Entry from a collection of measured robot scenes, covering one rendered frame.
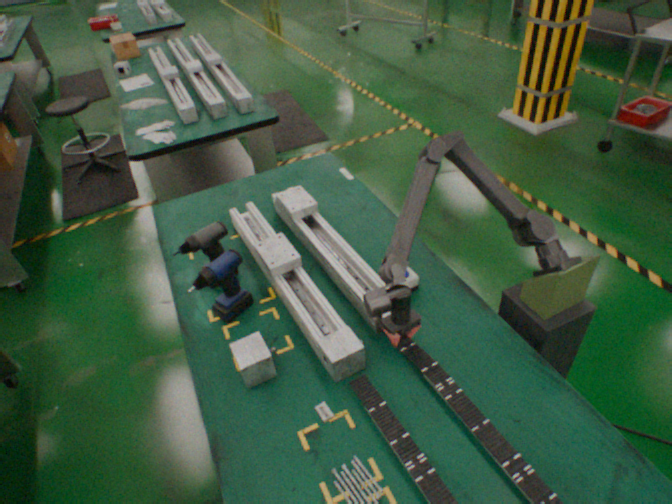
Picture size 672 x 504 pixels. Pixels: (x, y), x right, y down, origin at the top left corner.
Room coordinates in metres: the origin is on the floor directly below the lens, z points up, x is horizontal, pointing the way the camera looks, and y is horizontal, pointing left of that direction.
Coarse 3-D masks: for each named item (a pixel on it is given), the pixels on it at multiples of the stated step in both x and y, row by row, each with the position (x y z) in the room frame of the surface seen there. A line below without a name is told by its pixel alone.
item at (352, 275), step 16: (288, 224) 1.48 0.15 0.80; (304, 224) 1.37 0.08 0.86; (320, 224) 1.36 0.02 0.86; (304, 240) 1.34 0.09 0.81; (320, 240) 1.30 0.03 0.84; (336, 240) 1.25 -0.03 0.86; (320, 256) 1.21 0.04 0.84; (336, 256) 1.20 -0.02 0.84; (352, 256) 1.15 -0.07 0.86; (336, 272) 1.10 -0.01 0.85; (352, 272) 1.10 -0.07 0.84; (368, 272) 1.06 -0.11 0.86; (352, 288) 1.00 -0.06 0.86; (368, 288) 1.02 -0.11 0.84; (352, 304) 1.01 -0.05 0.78; (368, 320) 0.92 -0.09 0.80
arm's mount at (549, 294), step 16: (592, 256) 0.91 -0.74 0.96; (560, 272) 0.86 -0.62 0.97; (576, 272) 0.87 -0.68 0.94; (592, 272) 0.90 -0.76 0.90; (528, 288) 0.92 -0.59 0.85; (544, 288) 0.87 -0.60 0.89; (560, 288) 0.85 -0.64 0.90; (576, 288) 0.88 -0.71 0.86; (528, 304) 0.91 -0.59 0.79; (544, 304) 0.86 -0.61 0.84; (560, 304) 0.86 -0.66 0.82; (544, 320) 0.84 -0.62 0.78
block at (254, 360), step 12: (252, 336) 0.85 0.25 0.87; (240, 348) 0.81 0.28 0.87; (252, 348) 0.80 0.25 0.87; (264, 348) 0.80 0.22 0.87; (240, 360) 0.77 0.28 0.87; (252, 360) 0.76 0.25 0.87; (264, 360) 0.76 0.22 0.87; (252, 372) 0.75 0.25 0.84; (264, 372) 0.76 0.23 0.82; (252, 384) 0.75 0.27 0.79
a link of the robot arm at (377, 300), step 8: (392, 264) 0.88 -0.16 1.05; (392, 272) 0.86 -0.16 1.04; (400, 272) 0.86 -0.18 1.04; (400, 280) 0.85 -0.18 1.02; (376, 288) 0.87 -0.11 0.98; (384, 288) 0.85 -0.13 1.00; (368, 296) 0.83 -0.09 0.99; (376, 296) 0.83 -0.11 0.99; (384, 296) 0.83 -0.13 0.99; (368, 304) 0.82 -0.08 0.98; (376, 304) 0.81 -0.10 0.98; (384, 304) 0.81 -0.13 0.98; (368, 312) 0.82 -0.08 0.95; (376, 312) 0.80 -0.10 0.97; (384, 312) 0.80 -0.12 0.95
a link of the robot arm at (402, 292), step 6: (390, 288) 0.86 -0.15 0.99; (396, 288) 0.86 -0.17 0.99; (402, 288) 0.85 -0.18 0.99; (408, 288) 0.85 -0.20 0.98; (390, 294) 0.83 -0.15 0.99; (396, 294) 0.83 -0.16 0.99; (402, 294) 0.83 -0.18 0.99; (408, 294) 0.83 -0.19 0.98; (390, 300) 0.82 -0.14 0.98; (396, 300) 0.82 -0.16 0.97; (402, 300) 0.82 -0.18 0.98; (408, 300) 0.82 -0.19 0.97; (396, 306) 0.82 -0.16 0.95; (402, 306) 0.82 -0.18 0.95; (408, 306) 0.82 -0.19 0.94
